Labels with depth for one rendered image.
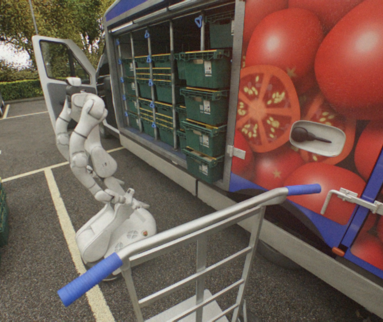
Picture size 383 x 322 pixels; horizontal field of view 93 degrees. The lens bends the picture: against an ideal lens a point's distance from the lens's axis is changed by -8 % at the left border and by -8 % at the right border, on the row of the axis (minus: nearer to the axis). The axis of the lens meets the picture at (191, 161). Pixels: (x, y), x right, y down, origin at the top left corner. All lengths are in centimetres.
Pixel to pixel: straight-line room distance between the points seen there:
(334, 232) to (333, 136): 59
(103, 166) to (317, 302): 190
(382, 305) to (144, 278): 163
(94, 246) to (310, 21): 199
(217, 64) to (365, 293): 172
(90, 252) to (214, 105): 146
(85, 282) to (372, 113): 123
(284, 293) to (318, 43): 174
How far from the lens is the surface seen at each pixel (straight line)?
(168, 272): 194
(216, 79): 150
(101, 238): 174
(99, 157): 142
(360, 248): 149
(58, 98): 432
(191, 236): 69
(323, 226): 149
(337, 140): 128
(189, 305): 178
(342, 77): 121
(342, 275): 167
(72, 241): 244
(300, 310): 194
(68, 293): 48
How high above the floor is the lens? 160
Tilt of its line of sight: 26 degrees down
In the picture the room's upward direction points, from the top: straight up
